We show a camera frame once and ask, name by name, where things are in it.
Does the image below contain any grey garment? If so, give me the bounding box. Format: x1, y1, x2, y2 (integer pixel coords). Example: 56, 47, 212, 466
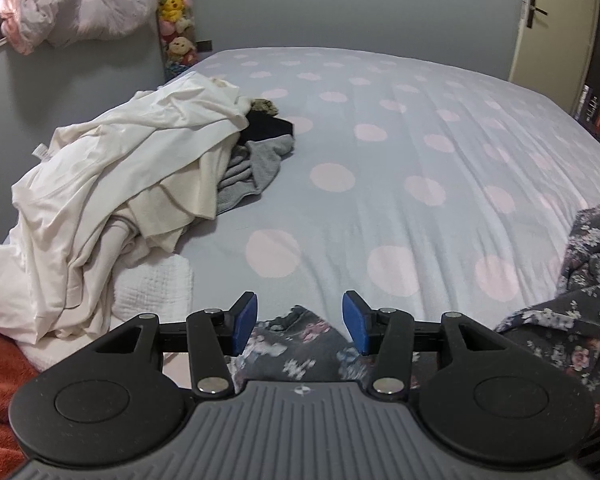
215, 135, 296, 216

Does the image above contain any dark floral garment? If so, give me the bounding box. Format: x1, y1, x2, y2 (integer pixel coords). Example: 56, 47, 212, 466
227, 195, 600, 411

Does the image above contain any black door handle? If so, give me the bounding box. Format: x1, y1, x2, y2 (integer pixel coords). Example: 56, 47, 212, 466
525, 0, 549, 29

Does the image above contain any white textured blanket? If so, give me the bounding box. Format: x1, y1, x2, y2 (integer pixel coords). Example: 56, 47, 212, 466
20, 254, 193, 376

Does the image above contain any cream door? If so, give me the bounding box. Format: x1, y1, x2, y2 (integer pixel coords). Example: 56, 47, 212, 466
509, 0, 600, 86

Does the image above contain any bed with polka dot sheet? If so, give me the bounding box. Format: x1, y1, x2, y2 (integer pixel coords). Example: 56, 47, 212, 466
0, 47, 600, 396

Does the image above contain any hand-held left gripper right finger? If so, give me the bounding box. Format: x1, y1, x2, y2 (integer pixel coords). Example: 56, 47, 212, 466
341, 290, 506, 396

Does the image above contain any hanging stack of plush toys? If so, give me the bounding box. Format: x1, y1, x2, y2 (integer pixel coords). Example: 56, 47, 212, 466
155, 0, 202, 68

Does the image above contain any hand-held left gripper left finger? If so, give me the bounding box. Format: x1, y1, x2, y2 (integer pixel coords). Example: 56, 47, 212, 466
94, 291, 259, 396

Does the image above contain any cream garment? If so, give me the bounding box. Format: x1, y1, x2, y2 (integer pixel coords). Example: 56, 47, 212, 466
125, 147, 231, 256

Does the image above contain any white garment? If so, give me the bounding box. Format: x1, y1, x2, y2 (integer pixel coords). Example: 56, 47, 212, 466
0, 72, 251, 346

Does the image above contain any black garment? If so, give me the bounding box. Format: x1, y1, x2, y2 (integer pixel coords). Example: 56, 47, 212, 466
237, 110, 296, 145

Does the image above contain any rust orange blanket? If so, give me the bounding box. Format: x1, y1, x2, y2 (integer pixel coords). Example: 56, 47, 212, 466
0, 320, 46, 476

